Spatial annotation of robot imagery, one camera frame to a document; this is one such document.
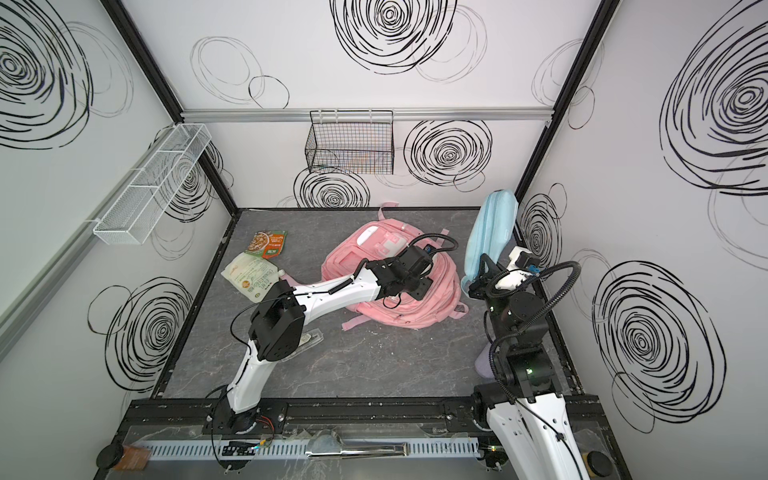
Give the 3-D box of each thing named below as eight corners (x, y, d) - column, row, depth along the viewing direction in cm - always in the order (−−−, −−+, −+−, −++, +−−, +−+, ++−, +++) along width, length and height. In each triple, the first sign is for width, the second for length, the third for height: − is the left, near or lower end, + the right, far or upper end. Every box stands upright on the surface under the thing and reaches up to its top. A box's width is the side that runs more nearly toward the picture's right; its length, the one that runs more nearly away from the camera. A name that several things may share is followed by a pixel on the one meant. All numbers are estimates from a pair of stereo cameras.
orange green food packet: (247, 258, 108) (244, 254, 106) (256, 234, 115) (253, 230, 113) (281, 258, 108) (279, 254, 106) (287, 234, 115) (286, 230, 113)
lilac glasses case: (475, 377, 82) (477, 373, 79) (473, 344, 88) (475, 340, 85) (491, 379, 81) (494, 376, 79) (488, 346, 87) (491, 342, 85)
